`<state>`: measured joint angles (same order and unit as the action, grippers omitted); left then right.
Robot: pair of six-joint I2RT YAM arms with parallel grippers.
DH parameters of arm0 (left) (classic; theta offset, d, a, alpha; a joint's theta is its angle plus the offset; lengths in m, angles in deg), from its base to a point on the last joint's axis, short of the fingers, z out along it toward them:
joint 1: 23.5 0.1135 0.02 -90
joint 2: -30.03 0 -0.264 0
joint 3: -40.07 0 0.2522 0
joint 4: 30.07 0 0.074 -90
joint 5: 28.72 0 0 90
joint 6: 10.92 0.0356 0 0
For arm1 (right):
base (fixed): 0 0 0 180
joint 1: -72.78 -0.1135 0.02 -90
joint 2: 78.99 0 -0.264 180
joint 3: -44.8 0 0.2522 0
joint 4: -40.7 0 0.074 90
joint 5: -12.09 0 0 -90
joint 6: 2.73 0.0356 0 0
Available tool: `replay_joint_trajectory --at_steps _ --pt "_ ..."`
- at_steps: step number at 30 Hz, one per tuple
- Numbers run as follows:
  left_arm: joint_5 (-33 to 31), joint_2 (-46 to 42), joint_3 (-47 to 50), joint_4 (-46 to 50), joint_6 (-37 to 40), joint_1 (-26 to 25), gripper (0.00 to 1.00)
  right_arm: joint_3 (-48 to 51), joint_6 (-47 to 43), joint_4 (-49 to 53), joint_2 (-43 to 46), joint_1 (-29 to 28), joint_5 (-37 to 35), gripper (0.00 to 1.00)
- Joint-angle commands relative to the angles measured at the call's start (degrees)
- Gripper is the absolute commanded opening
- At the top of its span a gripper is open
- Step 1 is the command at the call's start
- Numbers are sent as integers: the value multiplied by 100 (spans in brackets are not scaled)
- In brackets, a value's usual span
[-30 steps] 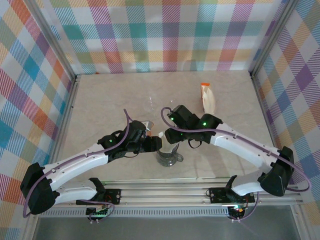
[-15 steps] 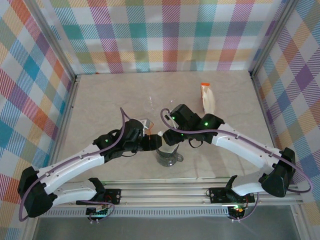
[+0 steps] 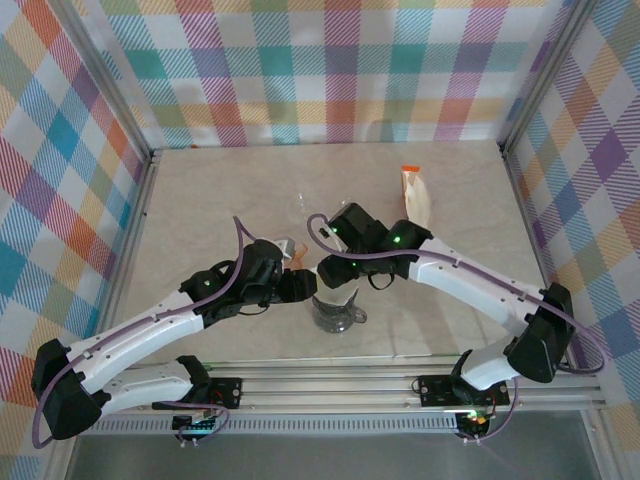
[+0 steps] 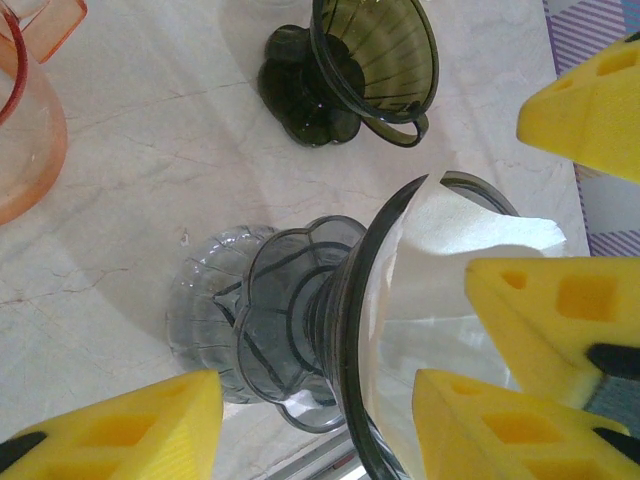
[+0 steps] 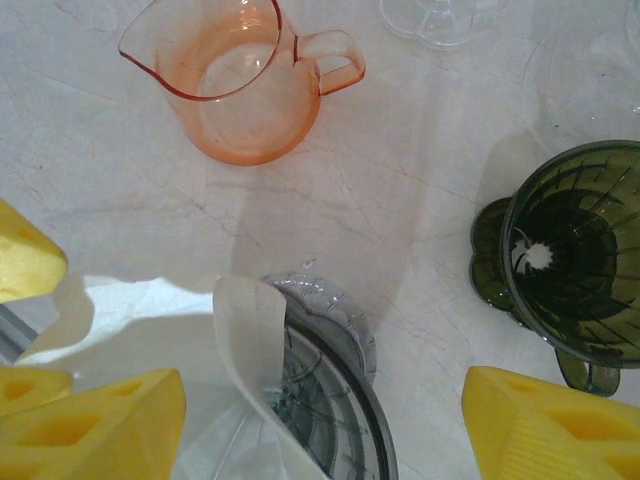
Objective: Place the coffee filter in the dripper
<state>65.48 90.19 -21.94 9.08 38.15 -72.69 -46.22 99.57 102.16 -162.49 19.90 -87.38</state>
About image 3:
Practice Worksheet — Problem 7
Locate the white paper coffee filter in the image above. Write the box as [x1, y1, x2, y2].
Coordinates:
[313, 284, 360, 307]

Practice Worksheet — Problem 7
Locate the smoky grey coffee dripper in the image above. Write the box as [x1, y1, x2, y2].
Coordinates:
[311, 292, 361, 317]

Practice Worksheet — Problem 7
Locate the smoky grey glass mug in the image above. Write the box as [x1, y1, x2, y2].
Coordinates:
[313, 307, 370, 335]

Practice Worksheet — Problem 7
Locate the orange white filter packet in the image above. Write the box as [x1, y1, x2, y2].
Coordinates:
[399, 164, 434, 229]

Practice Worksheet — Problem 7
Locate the clear glass cup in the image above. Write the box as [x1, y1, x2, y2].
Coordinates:
[289, 192, 321, 236]

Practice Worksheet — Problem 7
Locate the left controller circuit board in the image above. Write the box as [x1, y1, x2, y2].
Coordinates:
[171, 410, 224, 435]

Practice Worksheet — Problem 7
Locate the controller circuit board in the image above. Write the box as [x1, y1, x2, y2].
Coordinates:
[455, 408, 495, 432]
[171, 410, 224, 435]

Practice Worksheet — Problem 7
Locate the right controller circuit board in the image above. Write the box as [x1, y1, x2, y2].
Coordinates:
[455, 408, 495, 432]

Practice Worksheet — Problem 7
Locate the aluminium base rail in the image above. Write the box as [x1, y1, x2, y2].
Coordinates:
[94, 362, 604, 417]

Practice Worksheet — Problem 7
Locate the aluminium side rail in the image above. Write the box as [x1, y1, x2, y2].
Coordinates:
[104, 148, 164, 314]

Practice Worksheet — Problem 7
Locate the grey slotted cable duct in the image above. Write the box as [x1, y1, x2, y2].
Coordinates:
[79, 417, 461, 436]

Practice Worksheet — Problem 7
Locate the aluminium frame post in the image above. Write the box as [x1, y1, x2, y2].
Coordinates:
[499, 0, 596, 156]
[49, 0, 156, 161]

